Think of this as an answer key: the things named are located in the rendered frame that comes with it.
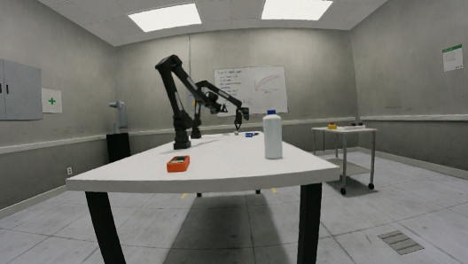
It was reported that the white plastic bottle with blue cap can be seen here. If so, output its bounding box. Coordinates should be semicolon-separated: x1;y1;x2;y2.
262;110;283;159

